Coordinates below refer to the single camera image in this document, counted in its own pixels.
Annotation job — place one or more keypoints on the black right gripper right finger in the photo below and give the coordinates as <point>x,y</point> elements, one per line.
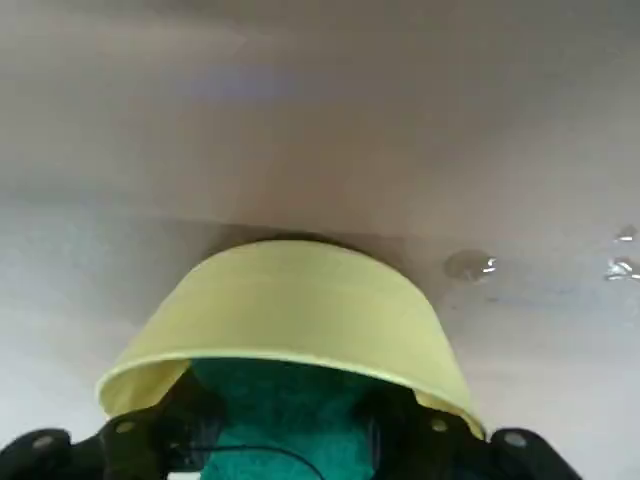
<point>450,455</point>

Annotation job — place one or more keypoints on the green and yellow sponge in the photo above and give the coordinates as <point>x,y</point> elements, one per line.
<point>290,400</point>

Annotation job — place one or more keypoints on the yellow bowl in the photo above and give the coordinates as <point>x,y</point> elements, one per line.
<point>300,300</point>

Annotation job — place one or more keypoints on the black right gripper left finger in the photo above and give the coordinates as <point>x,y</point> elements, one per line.
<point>140,450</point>

